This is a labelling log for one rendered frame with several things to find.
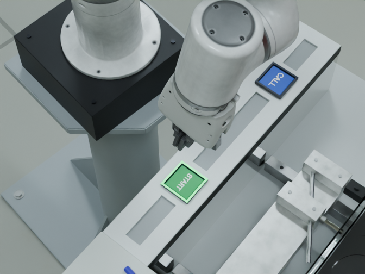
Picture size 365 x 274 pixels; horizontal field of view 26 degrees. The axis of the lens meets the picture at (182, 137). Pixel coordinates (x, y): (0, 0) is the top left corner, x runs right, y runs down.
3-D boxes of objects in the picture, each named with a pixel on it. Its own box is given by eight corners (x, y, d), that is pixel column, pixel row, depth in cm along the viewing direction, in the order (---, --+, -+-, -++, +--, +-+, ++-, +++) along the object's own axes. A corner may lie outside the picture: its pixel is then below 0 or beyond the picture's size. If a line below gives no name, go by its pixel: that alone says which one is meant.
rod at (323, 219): (343, 231, 133) (345, 228, 132) (339, 237, 133) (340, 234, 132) (321, 215, 135) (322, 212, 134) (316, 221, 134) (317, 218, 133)
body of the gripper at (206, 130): (252, 91, 102) (234, 126, 112) (192, 42, 104) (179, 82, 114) (216, 129, 99) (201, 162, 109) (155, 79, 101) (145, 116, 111)
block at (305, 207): (324, 213, 136) (327, 206, 133) (313, 228, 134) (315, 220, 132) (286, 187, 138) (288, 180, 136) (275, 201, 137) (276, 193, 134)
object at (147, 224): (329, 87, 156) (342, 44, 144) (150, 297, 134) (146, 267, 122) (290, 63, 159) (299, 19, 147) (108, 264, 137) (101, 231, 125)
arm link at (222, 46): (219, 34, 102) (161, 67, 99) (241, -25, 90) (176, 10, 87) (258, 83, 100) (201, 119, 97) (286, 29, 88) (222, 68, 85)
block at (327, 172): (350, 181, 139) (353, 173, 136) (339, 195, 138) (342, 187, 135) (312, 156, 141) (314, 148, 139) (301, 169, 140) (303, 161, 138)
